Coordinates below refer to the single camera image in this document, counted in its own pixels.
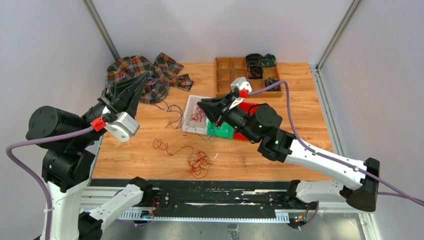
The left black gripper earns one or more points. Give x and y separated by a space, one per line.
124 95

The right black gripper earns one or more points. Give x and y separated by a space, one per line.
216 108

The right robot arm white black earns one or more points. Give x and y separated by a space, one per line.
351 179

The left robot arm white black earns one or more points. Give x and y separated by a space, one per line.
66 166

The white plastic bin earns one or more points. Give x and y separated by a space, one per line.
194 119

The green plastic bin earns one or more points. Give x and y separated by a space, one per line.
223 131

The red plastic bin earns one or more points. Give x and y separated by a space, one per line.
246 107

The plaid cloth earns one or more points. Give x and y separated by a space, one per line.
162 74

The black rolled belt middle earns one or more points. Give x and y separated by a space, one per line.
255 72

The black rolled belt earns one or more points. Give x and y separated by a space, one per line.
254 59
255 72

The green rolled belt lower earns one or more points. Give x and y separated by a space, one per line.
270 81

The black rolled belt top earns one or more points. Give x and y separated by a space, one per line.
254 59

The blue green rolled belt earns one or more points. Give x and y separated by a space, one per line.
269 60

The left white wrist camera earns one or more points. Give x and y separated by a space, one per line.
124 127

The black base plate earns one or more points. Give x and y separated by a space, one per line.
221 199

